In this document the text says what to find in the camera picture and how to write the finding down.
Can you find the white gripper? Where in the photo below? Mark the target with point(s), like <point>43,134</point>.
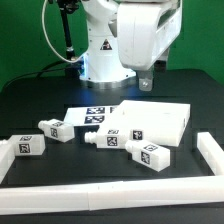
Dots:
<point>145,30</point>

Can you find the white square tabletop part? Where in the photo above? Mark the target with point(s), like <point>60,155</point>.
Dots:
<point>159,122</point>

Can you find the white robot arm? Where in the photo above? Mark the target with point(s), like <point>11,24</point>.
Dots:
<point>102,66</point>

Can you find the white tag sheet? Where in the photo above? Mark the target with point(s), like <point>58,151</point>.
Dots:
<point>88,116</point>

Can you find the white right fence bar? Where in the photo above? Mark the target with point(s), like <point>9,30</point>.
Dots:
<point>211,152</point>

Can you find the white fence bar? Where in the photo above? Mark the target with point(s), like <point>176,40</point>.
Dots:
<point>211,152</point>
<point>112,195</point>
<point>7,157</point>

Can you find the white front fence bar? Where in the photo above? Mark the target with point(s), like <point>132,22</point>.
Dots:
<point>112,195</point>

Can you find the white left fence bar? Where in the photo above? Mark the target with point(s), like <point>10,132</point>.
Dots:
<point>7,157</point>

